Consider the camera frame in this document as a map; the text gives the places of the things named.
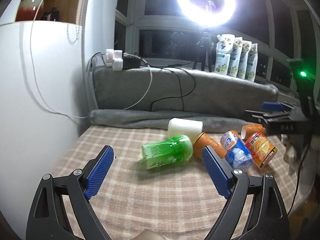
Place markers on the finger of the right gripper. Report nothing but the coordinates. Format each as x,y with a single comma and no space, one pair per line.
258,117
272,106

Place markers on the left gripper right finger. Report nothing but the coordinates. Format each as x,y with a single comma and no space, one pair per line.
267,218

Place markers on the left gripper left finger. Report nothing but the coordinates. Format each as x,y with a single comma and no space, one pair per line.
48,217

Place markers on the white plastic cup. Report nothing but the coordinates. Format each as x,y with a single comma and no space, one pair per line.
190,128

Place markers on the small orange cup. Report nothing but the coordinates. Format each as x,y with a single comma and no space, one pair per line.
248,130

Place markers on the orange translucent cup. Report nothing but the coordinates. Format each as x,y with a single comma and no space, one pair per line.
205,140

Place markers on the red orange snack can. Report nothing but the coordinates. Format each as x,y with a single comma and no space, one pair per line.
262,151

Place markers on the white refill pouch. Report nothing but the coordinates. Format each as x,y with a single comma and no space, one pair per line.
252,63
246,46
235,57
223,53

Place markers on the blue orange snack can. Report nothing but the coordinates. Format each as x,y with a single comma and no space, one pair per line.
238,155

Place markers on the pink plaid sofa cover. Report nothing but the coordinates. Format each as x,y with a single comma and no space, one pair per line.
178,201

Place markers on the black light tripod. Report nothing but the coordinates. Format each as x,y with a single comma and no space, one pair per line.
204,51

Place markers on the green plastic bottle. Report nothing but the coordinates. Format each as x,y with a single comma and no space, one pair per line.
170,151

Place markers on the grey sofa backrest blanket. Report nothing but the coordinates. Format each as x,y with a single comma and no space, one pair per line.
150,98

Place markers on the white cabinet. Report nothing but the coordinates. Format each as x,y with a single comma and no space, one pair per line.
42,108

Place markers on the black power adapter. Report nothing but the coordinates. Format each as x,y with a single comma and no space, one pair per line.
131,62

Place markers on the white power strip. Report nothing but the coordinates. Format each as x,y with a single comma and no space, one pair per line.
114,59

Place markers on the red white vase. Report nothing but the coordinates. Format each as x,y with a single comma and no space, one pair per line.
27,9

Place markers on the bright ring light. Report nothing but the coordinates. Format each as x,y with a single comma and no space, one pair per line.
208,13

